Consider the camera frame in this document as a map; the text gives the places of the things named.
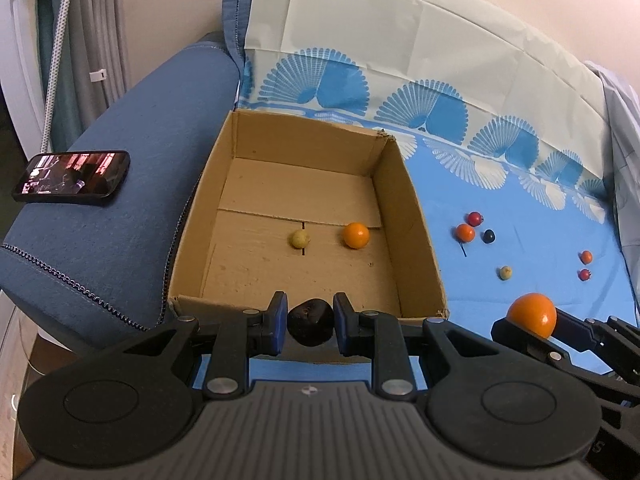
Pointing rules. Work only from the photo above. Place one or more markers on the grey curtain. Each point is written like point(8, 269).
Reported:
point(100, 20)

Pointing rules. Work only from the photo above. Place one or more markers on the small dark fruit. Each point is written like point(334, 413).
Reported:
point(488, 236)

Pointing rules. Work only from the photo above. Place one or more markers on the dark plum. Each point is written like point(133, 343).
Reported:
point(311, 322)

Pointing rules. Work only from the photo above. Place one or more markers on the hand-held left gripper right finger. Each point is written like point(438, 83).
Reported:
point(344, 329)

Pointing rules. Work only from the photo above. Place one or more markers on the pale grey cloth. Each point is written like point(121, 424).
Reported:
point(622, 135)

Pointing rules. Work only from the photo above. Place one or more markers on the brown cardboard box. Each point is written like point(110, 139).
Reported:
point(260, 195)

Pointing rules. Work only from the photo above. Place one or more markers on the black smartphone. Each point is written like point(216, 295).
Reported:
point(72, 176)

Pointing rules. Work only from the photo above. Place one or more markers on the teal curtain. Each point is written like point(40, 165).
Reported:
point(47, 35)

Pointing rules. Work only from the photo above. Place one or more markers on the small mandarin with stem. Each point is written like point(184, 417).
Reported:
point(465, 232)

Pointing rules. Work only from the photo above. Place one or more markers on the white window frame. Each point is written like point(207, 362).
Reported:
point(20, 60)

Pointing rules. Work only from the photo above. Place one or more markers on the yellow-green round fruit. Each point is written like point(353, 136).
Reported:
point(506, 273)
point(300, 239)

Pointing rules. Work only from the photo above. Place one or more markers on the blue fan-print cloth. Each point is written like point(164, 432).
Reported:
point(450, 60)

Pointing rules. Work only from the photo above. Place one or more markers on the white curtain clip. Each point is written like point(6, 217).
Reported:
point(97, 75)

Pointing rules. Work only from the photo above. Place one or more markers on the orange mandarin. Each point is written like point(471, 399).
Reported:
point(356, 235)
point(531, 314)

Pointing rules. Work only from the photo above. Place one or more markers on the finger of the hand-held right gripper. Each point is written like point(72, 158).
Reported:
point(515, 338)
point(575, 327)

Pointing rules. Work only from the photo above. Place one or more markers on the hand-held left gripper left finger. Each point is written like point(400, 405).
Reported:
point(277, 327)

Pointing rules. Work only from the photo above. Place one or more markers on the small orange-red fruit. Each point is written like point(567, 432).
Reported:
point(586, 257)

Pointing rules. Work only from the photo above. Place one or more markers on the red plum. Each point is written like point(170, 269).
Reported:
point(474, 218)

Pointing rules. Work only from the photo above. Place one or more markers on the small red fruit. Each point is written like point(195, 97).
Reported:
point(584, 274)

